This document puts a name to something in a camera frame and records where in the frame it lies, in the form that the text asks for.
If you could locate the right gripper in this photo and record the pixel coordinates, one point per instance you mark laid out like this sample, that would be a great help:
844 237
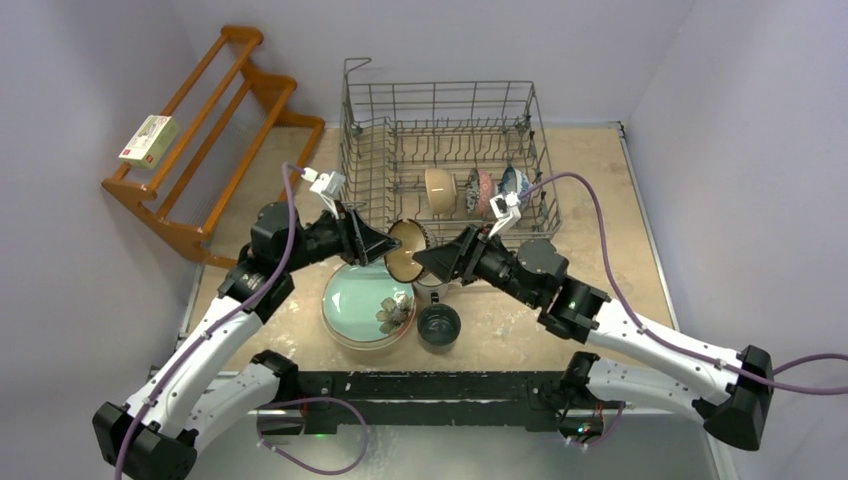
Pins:
469 254

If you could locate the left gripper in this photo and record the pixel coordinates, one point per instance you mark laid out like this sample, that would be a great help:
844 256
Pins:
359 244

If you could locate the white ribbed mug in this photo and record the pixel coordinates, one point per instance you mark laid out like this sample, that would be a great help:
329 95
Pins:
430 288

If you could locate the tan brown-rimmed bowl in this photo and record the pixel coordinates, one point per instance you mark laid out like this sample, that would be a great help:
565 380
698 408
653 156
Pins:
413 237

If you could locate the teal floral plate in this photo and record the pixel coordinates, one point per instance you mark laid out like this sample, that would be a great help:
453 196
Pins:
373 279

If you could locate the dark green mug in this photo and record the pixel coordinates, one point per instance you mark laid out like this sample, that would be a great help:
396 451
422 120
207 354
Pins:
438 326

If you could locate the brown floral pattern bowl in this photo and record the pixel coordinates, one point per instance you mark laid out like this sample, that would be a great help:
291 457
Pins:
480 189

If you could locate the blue white pattern bowl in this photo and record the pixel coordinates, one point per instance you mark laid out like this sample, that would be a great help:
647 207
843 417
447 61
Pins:
514 180

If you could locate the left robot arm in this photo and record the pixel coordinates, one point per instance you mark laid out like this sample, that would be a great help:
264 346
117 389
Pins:
160 430

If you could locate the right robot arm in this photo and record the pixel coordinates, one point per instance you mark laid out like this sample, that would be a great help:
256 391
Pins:
708 384

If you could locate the wooden shelf rack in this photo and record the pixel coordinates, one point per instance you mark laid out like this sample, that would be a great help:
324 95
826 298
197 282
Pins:
151 201

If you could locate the small cardboard box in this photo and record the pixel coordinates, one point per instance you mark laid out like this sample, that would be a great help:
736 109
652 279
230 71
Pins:
150 142

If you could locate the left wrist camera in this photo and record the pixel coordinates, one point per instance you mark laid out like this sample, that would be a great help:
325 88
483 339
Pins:
327 186

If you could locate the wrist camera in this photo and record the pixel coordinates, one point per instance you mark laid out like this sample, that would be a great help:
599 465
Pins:
327 186
506 208

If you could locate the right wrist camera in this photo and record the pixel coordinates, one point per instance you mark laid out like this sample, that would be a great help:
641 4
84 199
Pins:
506 208

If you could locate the grey wire dish rack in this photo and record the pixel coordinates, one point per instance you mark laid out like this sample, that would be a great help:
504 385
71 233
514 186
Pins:
391 132

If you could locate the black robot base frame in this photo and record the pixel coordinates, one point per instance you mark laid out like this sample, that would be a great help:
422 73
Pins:
538 401

